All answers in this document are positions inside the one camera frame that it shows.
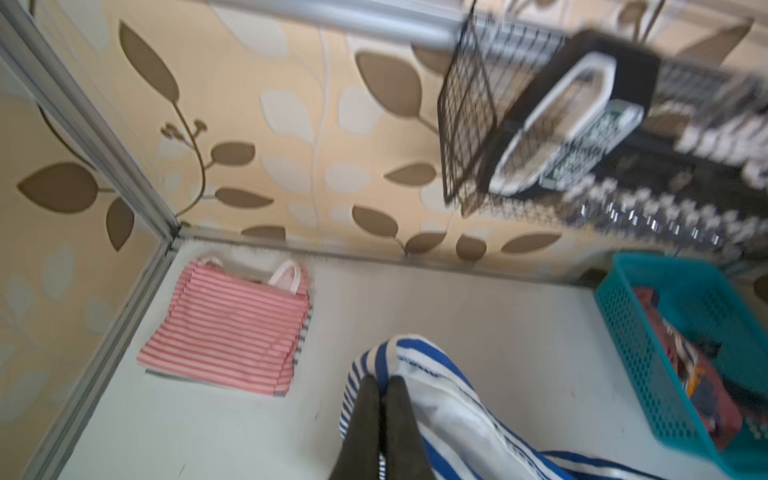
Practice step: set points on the blue white striped tank top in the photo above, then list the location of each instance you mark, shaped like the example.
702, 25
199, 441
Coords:
461, 437

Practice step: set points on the red white striped folded top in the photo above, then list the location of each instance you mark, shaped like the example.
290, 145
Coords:
224, 330

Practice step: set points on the black wire basket back wall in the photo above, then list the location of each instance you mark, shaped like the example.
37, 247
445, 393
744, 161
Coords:
700, 108

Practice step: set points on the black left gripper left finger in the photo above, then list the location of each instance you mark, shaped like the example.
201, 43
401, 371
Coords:
359, 457

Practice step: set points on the teal plastic basket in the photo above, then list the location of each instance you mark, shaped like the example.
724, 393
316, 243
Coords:
696, 299

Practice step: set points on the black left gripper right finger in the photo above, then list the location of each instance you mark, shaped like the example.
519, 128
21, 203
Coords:
403, 449

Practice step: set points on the maroon red garment in basket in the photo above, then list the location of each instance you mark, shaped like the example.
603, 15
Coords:
722, 404

